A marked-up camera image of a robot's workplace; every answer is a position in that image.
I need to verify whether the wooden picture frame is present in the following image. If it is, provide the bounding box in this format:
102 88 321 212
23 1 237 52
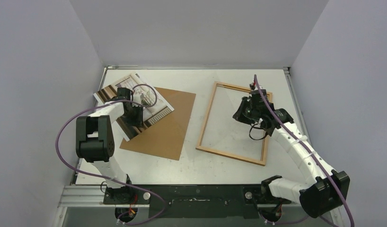
195 81 270 166

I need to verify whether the printed photo sheet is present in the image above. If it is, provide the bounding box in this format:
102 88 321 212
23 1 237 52
94 73 174 141

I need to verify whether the brown backing board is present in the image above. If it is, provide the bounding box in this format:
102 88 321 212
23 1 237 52
120 87 196 161

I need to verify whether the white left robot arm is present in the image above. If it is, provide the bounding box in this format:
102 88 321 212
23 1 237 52
76 88 143 204

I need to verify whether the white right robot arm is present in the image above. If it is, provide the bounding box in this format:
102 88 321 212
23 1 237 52
232 89 350 218

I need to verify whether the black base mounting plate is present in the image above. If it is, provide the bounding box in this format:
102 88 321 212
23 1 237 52
103 184 291 219

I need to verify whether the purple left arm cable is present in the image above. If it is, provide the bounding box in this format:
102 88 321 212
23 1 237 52
55 83 168 226

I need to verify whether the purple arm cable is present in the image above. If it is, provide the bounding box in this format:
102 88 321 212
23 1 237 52
254 74 355 227
55 83 168 226

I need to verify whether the aluminium front rail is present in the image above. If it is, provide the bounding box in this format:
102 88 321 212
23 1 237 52
58 184 342 208

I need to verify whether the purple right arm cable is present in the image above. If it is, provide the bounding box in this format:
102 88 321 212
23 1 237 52
254 74 355 227

